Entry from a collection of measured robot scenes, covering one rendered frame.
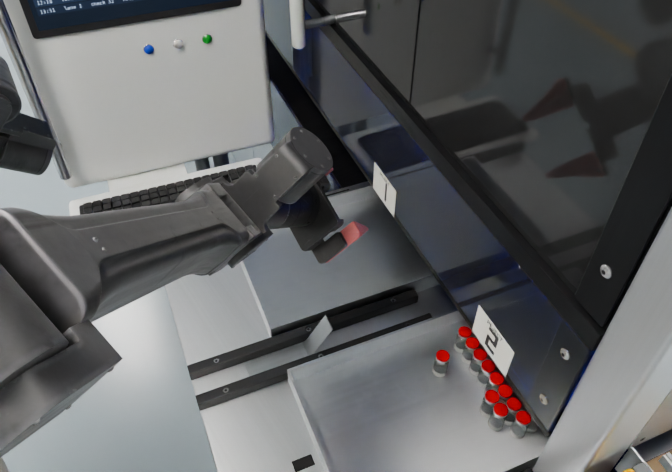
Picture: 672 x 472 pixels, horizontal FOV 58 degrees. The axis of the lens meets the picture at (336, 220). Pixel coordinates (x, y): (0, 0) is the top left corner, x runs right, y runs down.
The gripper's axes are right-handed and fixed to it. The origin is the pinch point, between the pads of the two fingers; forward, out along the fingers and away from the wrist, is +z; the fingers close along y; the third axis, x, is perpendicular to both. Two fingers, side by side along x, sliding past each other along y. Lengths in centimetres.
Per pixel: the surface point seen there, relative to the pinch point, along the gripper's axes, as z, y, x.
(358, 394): 10.3, -22.0, 20.8
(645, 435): 11.8, -42.7, -12.8
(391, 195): 23.7, 3.9, 4.9
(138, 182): 23, 45, 58
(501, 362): 13.0, -27.9, -1.2
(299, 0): 15.5, 38.4, -3.2
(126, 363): 54, 25, 133
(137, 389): 52, 15, 129
